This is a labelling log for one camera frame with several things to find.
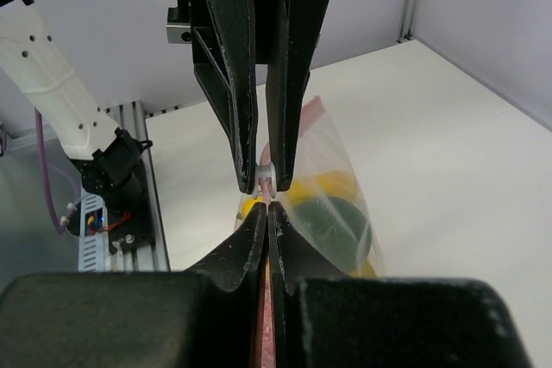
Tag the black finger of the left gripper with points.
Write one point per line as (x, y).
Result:
(224, 65)
(296, 33)

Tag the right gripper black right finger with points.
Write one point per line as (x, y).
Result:
(324, 318)

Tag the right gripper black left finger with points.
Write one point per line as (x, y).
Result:
(201, 317)

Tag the clear zip top bag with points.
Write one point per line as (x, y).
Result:
(319, 150)

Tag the yellow fake corn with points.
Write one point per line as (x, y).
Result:
(339, 184)

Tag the green fake lime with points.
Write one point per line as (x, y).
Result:
(337, 229)

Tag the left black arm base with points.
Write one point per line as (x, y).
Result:
(110, 240)

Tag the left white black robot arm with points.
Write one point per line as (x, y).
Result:
(30, 57)

